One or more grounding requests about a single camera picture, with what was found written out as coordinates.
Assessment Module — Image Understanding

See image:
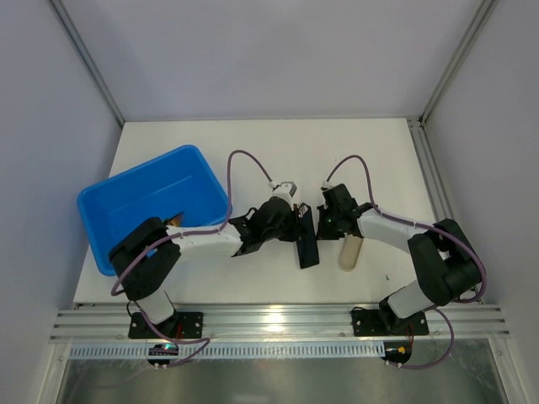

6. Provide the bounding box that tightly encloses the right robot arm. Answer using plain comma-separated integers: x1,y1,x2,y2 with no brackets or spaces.
317,184,485,334

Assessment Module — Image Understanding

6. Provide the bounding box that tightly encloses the black paper napkin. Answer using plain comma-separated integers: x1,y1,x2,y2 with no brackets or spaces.
296,203,320,269

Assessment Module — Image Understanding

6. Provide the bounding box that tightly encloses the aluminium rail frame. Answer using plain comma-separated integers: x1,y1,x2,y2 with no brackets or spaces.
49,303,510,343

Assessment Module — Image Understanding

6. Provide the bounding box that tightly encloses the purple cable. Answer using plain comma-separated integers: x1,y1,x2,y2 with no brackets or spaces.
322,154,489,370
109,150,277,369

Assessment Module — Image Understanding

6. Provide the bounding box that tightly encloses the frame post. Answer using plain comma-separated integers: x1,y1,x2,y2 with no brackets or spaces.
419,0,499,126
47,0,125,128

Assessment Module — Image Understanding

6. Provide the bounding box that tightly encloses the slotted cable duct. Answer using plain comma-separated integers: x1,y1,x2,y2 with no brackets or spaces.
67,340,386,360

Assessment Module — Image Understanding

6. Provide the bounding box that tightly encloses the right frame post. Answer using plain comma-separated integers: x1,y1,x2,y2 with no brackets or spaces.
419,0,499,126

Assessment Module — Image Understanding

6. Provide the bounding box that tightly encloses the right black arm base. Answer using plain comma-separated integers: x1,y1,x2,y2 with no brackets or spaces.
350,307,430,337

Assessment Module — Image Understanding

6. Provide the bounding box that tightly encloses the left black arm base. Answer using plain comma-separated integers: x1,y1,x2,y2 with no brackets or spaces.
128,311,204,339

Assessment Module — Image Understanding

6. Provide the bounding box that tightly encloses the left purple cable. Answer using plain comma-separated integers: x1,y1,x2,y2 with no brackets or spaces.
109,150,277,369

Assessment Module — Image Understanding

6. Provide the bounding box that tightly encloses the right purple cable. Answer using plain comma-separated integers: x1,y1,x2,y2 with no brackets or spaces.
322,154,489,370

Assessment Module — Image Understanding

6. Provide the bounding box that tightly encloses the blue plastic bin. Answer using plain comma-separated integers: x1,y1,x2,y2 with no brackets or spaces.
77,145,227,277

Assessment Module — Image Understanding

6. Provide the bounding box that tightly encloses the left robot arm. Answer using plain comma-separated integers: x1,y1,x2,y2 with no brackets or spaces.
109,197,310,327

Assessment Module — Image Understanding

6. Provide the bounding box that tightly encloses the left frame post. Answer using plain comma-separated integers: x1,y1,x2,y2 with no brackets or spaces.
47,0,125,128

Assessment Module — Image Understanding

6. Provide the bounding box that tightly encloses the green packet in bin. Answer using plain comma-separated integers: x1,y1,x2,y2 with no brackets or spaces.
163,212,184,227

